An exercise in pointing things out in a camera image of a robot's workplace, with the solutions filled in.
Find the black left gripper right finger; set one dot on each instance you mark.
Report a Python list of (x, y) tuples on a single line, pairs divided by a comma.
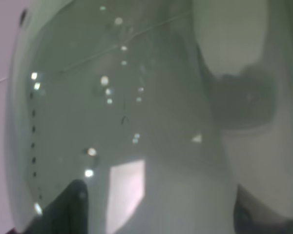
[(251, 216)]

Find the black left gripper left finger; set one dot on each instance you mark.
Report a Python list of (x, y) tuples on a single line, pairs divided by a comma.
[(67, 214)]

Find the green transparent water bottle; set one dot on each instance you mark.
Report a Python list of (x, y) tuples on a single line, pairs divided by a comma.
[(162, 107)]

